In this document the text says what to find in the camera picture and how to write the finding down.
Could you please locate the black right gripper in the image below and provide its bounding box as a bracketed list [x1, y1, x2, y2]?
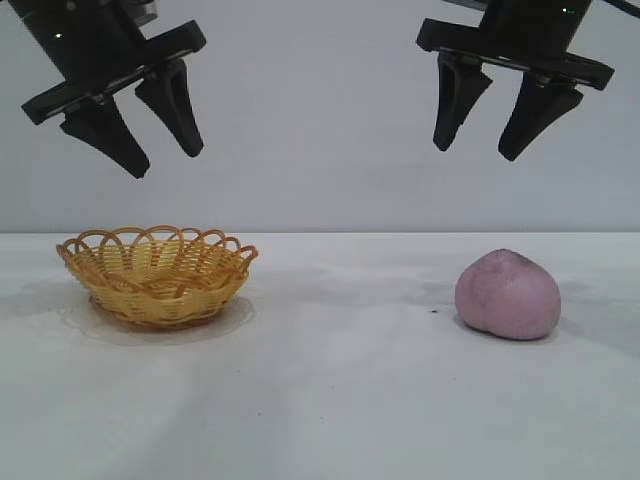
[416, 0, 616, 162]

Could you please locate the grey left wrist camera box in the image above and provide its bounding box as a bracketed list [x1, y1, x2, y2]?
[130, 0, 158, 26]

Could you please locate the pink peach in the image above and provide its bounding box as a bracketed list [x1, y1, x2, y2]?
[454, 248, 562, 342]

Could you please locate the yellow woven wicker basket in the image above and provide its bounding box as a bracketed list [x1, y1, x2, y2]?
[55, 224, 260, 332]

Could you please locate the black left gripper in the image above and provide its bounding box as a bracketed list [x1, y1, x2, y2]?
[7, 0, 208, 180]

